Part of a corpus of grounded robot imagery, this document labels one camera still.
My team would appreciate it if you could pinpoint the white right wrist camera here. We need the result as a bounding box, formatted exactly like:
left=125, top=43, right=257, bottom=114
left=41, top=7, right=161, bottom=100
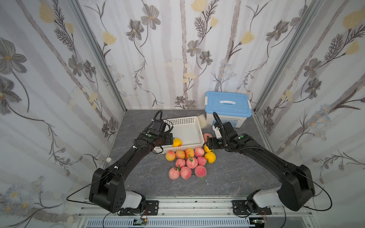
left=213, top=126, right=222, bottom=139

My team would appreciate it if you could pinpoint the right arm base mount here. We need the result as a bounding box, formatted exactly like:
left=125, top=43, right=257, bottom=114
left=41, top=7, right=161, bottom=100
left=232, top=200, right=272, bottom=217

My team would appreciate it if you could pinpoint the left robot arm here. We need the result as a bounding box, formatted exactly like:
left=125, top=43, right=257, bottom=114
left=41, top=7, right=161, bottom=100
left=89, top=121, right=173, bottom=213

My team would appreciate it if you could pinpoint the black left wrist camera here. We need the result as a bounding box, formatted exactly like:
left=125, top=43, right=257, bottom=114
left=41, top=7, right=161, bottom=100
left=151, top=120, right=166, bottom=134

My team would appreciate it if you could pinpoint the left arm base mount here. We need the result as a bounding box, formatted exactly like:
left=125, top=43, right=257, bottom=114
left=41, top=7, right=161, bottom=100
left=117, top=200, right=159, bottom=216

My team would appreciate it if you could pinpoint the orange wrinkled peach right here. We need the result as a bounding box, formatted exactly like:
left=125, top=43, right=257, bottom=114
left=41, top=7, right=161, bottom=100
left=185, top=148, right=195, bottom=159

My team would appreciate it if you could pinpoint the yellow peach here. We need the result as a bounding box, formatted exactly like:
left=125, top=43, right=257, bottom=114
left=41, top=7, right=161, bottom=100
left=204, top=144, right=212, bottom=153
left=204, top=152, right=216, bottom=163

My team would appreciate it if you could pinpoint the clear bag of white material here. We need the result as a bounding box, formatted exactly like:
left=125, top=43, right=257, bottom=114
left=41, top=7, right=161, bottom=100
left=197, top=114, right=208, bottom=128

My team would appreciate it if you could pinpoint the pink peach with leaf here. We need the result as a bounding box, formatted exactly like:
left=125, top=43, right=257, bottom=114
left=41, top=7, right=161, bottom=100
left=186, top=157, right=198, bottom=169

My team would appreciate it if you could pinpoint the blue lidded storage box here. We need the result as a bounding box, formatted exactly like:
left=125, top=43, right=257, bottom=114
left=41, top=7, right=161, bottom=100
left=205, top=91, right=252, bottom=128

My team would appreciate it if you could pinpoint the white perforated plastic basket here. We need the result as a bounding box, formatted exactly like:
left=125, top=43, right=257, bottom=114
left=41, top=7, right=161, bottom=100
left=153, top=116, right=204, bottom=154

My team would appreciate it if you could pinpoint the pink peach upper row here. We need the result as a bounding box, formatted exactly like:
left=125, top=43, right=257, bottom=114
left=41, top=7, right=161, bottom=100
left=194, top=147, right=205, bottom=157

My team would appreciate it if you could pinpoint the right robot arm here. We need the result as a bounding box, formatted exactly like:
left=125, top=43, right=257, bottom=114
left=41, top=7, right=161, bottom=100
left=207, top=132, right=315, bottom=213

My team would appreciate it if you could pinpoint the orange wrinkled peach middle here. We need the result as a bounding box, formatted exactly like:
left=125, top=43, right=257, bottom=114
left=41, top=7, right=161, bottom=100
left=175, top=150, right=186, bottom=159

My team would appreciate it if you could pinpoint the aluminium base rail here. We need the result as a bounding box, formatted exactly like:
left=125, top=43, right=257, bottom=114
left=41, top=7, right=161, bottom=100
left=73, top=196, right=319, bottom=228

